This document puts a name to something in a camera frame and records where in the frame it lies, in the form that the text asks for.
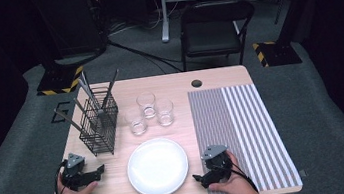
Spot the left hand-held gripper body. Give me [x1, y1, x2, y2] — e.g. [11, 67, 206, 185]
[57, 151, 90, 194]

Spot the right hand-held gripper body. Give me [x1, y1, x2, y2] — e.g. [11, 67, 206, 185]
[199, 143, 235, 186]

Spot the black wire cutlery rack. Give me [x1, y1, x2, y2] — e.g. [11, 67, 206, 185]
[72, 83, 125, 159]

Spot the clear drinking glass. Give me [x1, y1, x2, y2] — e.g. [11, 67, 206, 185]
[134, 90, 159, 121]
[123, 106, 150, 138]
[153, 96, 177, 128]

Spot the person's right hand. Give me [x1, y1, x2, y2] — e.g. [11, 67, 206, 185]
[204, 148, 261, 194]

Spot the striped grey placemat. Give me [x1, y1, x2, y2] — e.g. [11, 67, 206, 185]
[186, 78, 304, 194]

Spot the dark grey utensil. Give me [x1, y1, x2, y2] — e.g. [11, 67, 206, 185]
[97, 68, 125, 114]

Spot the thin silver utensil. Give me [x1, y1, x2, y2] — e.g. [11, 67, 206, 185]
[81, 70, 91, 92]

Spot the black striped stand base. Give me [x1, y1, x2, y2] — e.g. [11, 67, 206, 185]
[33, 64, 87, 98]
[252, 37, 303, 70]

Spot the black folding chair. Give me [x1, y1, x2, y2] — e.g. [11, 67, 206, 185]
[174, 0, 262, 73]

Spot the black cabinet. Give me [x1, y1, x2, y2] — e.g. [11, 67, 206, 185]
[30, 0, 111, 63]

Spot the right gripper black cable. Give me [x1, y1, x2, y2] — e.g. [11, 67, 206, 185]
[228, 160, 259, 194]

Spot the black floor cable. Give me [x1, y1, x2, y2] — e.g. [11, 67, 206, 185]
[106, 30, 188, 83]

